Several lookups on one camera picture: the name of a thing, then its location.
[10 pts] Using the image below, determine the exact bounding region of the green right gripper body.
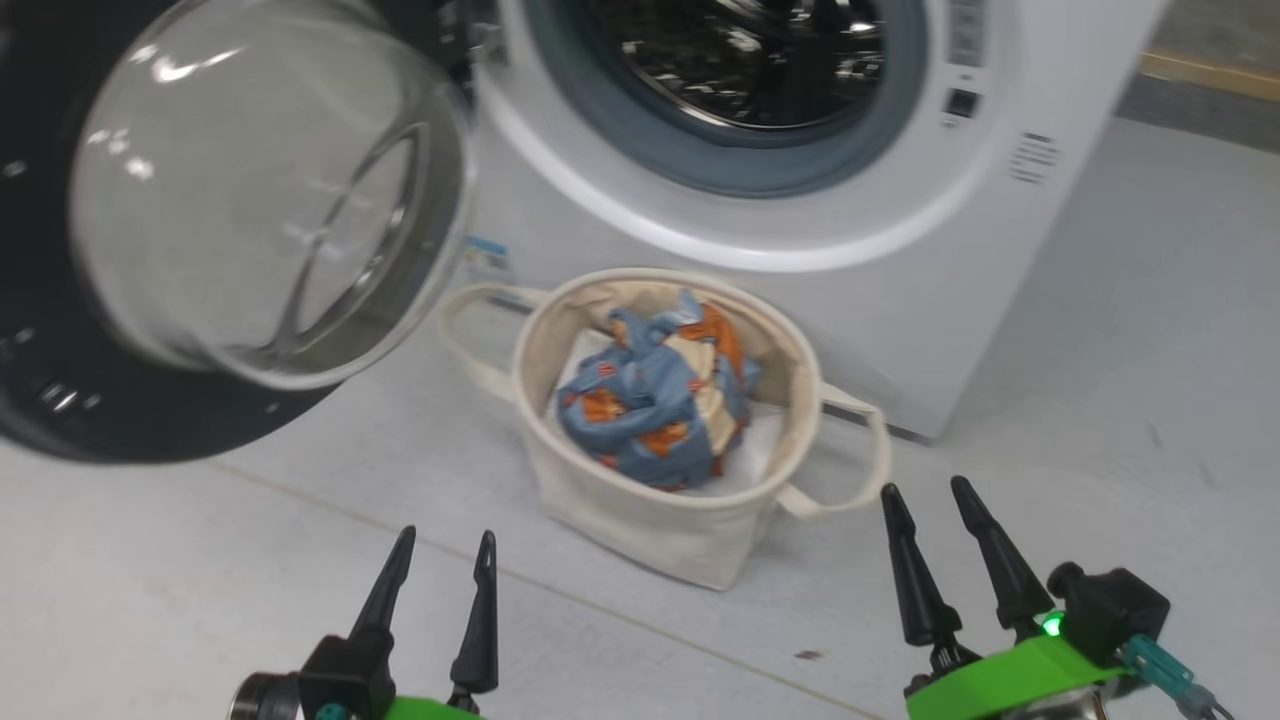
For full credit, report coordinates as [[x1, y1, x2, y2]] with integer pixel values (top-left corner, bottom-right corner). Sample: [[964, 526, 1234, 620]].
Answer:
[[905, 633, 1136, 720]]

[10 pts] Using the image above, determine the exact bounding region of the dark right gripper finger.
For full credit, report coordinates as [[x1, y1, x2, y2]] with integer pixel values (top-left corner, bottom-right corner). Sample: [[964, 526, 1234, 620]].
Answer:
[[880, 483, 983, 671], [950, 475, 1056, 641]]

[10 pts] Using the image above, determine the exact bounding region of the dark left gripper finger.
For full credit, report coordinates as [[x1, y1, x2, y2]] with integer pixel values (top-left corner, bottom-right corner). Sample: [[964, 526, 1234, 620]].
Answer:
[[347, 525, 418, 641], [449, 530, 499, 713]]

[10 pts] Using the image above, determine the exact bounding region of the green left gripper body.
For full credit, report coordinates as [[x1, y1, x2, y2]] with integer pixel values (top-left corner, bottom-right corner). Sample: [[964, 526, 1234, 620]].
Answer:
[[385, 693, 488, 720]]

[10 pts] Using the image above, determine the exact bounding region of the blue orange patterned garment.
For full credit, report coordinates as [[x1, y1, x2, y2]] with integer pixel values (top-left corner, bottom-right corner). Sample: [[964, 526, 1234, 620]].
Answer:
[[555, 290, 763, 493]]

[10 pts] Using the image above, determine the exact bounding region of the black round glass washer door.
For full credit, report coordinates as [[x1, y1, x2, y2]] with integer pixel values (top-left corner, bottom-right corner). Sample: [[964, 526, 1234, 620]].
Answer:
[[0, 0, 476, 464]]

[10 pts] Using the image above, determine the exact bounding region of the cream canvas laundry basket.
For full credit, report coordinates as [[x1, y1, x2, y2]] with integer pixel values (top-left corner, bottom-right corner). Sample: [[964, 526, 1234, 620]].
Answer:
[[437, 267, 893, 592]]

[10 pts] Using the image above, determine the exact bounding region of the white cloth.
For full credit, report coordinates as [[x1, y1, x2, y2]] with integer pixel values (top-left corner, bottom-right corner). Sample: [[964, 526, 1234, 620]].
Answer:
[[548, 360, 783, 498]]

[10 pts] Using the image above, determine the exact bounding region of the white front-load washing machine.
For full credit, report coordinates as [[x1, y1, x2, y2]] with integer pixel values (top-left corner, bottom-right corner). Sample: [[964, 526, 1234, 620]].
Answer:
[[440, 0, 1171, 441]]

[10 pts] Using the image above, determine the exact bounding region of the stainless steel washing machine drum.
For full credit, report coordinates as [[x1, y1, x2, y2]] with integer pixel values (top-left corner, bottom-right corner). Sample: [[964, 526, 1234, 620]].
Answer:
[[585, 0, 886, 133]]

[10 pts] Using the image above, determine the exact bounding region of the blue energy label sticker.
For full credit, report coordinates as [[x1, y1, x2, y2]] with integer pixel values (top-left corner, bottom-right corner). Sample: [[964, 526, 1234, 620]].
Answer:
[[462, 236, 513, 284]]

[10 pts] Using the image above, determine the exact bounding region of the teal right camera cable plug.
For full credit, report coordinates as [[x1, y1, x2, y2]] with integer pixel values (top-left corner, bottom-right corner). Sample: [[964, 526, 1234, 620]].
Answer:
[[1118, 633, 1236, 720]]

